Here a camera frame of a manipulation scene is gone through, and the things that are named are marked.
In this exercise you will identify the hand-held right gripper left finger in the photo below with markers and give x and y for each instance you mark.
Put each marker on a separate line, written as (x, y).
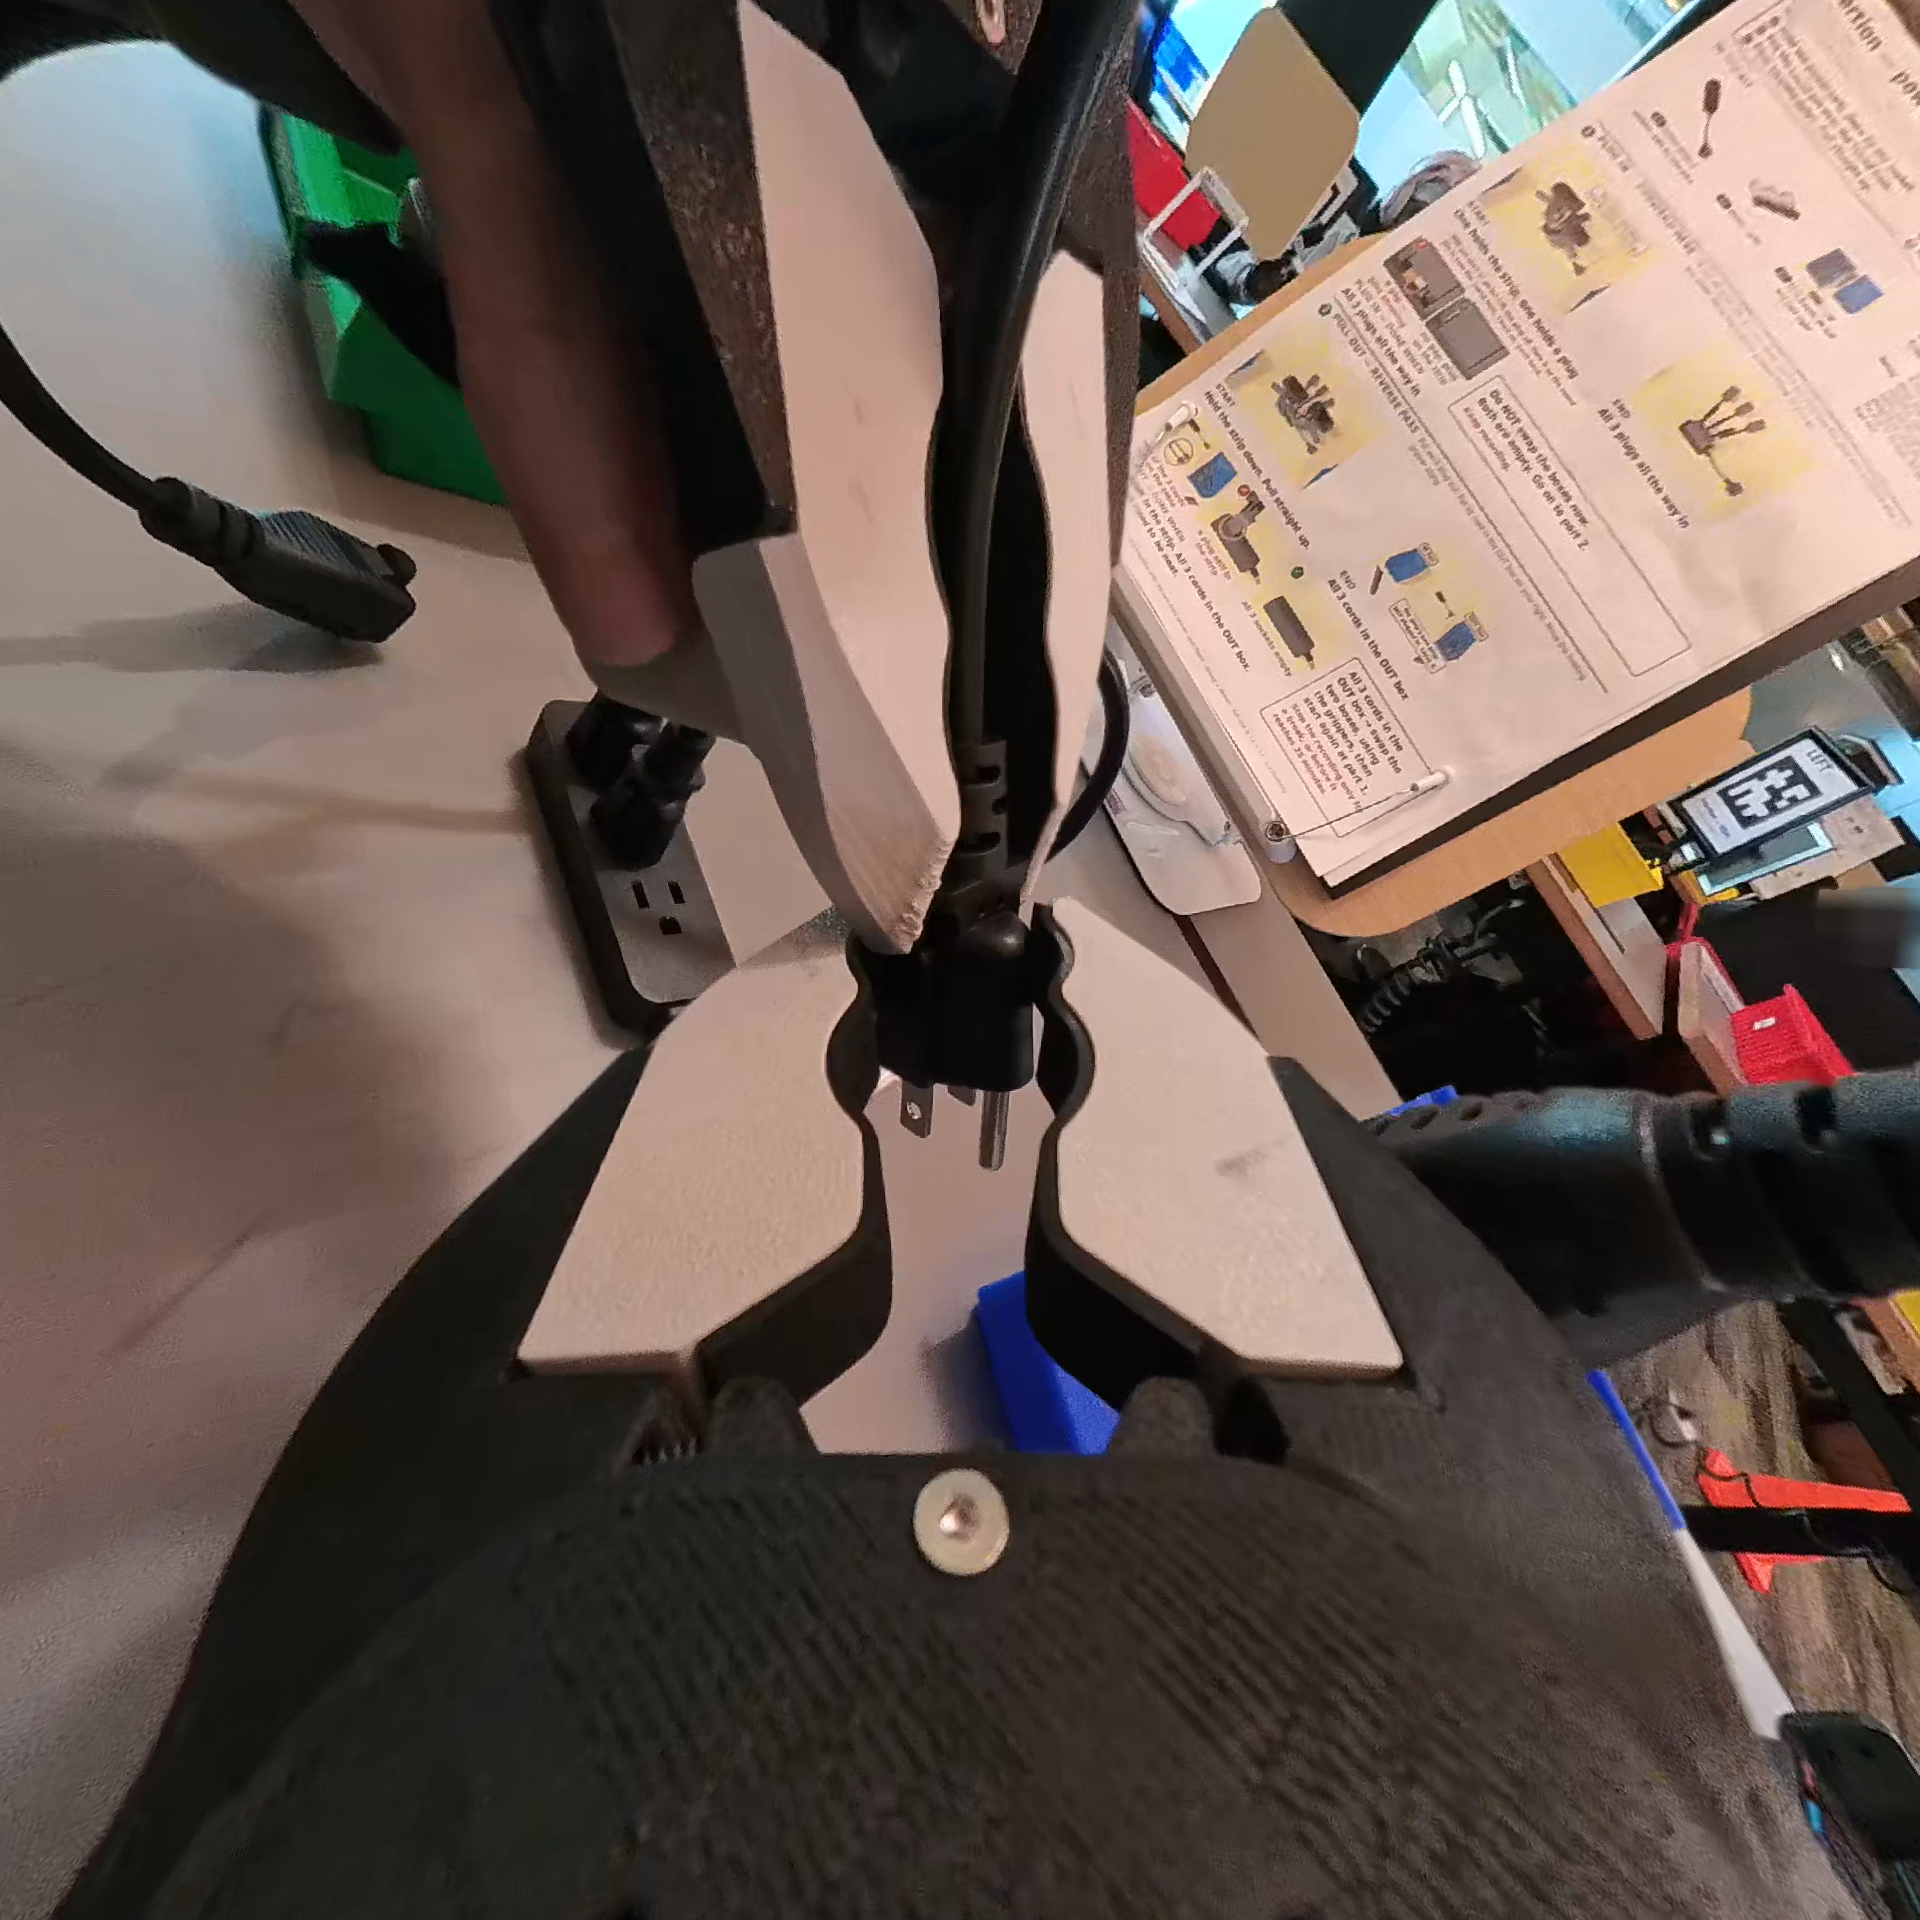
(705, 1201)

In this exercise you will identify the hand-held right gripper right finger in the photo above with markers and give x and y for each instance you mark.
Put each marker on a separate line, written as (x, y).
(1215, 1230)

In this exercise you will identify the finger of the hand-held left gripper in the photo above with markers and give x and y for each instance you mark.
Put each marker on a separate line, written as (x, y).
(855, 629)
(1073, 524)

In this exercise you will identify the blue plastic bin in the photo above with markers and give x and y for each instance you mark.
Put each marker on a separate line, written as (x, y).
(1051, 1381)

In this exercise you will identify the black power strip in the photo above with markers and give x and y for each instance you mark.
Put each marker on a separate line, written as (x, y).
(681, 975)

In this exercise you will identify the person's left hand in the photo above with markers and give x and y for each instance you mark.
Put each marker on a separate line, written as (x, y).
(556, 376)

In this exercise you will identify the white stand base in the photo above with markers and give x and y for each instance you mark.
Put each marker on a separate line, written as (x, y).
(1185, 839)

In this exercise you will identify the green plastic bin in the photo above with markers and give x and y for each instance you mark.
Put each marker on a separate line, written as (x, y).
(405, 406)

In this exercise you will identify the wooden instruction board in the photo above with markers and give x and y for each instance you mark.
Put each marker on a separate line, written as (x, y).
(1501, 450)

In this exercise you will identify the yellow plastic bin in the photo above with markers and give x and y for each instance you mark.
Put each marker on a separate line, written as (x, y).
(1612, 868)

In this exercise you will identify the red plastic bin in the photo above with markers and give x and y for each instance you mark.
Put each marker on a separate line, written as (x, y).
(1792, 1042)

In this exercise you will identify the orange traffic cone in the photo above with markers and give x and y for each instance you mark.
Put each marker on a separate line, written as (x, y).
(1769, 1500)

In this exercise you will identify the display with marker tag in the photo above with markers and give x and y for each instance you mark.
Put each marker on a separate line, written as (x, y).
(1787, 796)

